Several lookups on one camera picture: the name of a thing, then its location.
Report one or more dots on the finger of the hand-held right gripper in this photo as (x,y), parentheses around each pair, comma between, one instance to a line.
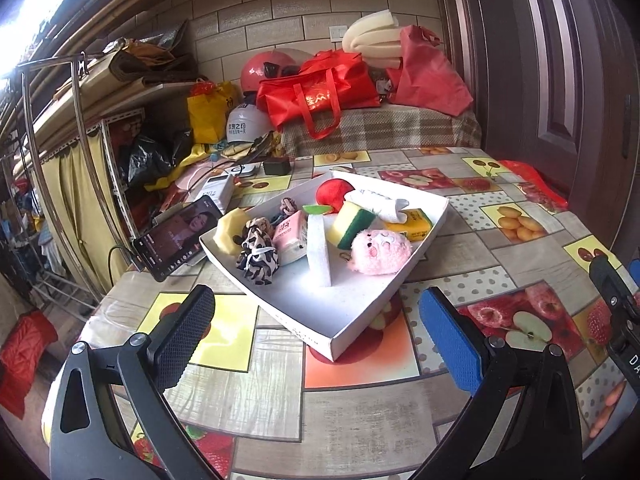
(607,282)
(635,272)

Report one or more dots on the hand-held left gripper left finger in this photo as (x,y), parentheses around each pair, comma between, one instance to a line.
(182,340)

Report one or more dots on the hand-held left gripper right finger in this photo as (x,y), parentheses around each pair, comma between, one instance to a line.
(450,350)

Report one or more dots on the cow print scrunchie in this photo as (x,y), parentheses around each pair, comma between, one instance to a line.
(257,260)

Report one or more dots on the yellow foam piece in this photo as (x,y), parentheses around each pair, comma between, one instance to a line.
(229,232)

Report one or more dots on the pink plush toy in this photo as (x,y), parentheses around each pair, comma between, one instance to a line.
(382,252)

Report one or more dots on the yellow green tissue packet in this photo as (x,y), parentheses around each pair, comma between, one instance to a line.
(415,225)

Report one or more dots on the white shallow box tray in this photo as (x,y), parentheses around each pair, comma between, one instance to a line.
(310,305)

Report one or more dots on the pink tissue packet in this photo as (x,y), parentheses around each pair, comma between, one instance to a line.
(290,235)

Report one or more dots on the white foam block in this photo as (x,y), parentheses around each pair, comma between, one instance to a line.
(319,255)

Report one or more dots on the white towel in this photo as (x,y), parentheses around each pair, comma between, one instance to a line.
(380,202)

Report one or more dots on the yellow green sponge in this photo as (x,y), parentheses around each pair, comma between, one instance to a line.
(350,220)

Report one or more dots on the grey braided scrunchie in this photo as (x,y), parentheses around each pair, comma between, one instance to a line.
(287,205)

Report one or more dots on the red apple plush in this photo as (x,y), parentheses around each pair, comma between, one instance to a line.
(332,192)

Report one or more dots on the black smartphone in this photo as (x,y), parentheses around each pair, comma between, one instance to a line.
(175,237)

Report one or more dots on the white power bank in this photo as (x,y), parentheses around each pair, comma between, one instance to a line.
(217,192)

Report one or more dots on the red quilted jacket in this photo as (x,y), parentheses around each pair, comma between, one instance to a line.
(22,355)

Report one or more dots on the white round charging pad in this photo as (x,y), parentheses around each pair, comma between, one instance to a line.
(242,170)

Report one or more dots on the black plastic bag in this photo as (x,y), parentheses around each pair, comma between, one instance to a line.
(147,160)

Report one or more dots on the metal shelf with yellow curtain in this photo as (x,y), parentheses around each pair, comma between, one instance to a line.
(85,180)

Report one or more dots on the black charger box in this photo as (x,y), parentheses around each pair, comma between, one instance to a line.
(277,166)

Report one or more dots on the white helmet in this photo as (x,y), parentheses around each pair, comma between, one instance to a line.
(247,122)

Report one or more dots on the plaid covered box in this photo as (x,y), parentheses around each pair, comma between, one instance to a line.
(400,127)

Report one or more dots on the yellow shopping bag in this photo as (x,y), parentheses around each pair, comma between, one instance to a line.
(207,112)

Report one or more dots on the brown metal door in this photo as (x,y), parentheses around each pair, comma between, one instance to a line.
(525,60)

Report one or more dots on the chrome tube rack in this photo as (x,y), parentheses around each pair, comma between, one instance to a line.
(78,100)

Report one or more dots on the red cloth bag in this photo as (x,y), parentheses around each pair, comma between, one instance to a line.
(430,75)

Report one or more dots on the red helmet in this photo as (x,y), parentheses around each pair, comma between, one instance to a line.
(255,72)

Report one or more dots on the folded brown bag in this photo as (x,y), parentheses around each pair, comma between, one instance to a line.
(150,60)

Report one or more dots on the red tote bag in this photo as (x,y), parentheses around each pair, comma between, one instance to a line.
(320,87)

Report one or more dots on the white foam roll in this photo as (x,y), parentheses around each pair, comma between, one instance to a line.
(372,37)

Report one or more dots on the white wall socket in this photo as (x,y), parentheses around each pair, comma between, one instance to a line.
(338,33)

